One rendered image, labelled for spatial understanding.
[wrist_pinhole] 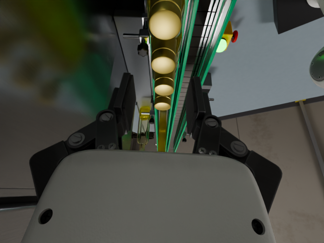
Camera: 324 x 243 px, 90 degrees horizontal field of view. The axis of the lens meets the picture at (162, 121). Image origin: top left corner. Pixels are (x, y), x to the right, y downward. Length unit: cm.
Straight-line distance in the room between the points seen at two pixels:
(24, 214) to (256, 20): 77
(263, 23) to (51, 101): 71
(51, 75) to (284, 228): 285
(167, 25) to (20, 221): 24
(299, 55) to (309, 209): 220
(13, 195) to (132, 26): 47
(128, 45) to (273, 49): 60
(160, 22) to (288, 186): 277
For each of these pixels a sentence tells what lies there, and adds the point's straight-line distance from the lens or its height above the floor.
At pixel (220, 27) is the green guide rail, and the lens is 46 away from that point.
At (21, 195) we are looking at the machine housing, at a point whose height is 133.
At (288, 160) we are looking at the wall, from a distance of 289.
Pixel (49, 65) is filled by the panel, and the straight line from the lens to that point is 21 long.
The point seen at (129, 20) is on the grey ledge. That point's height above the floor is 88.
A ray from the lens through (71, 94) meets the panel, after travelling 25.
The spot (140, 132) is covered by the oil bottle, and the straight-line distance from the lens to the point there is 89.
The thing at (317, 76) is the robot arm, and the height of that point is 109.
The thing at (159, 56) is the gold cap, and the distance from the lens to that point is 22.
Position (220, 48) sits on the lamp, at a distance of 65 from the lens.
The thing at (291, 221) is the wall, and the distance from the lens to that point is 287.
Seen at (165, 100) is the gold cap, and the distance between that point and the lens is 32.
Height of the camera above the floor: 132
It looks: 23 degrees down
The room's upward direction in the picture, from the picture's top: 177 degrees counter-clockwise
